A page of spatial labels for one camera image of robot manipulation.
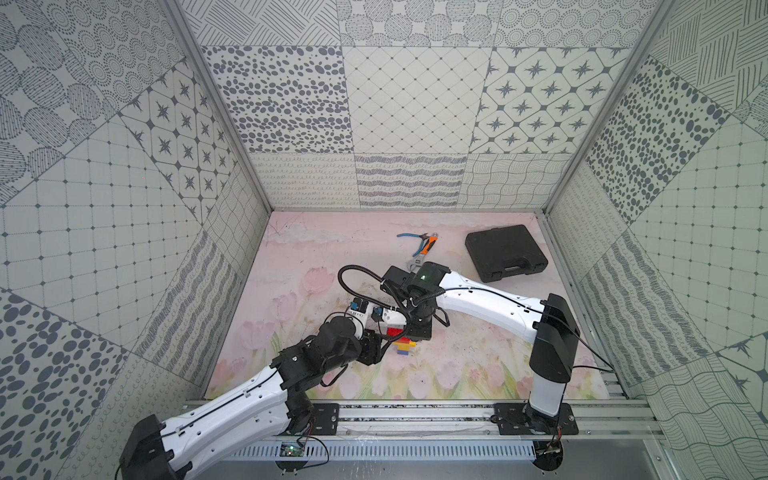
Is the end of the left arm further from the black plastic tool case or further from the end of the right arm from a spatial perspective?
the black plastic tool case

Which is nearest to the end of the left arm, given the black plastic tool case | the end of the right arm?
the end of the right arm

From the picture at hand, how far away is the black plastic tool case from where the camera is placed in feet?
3.29
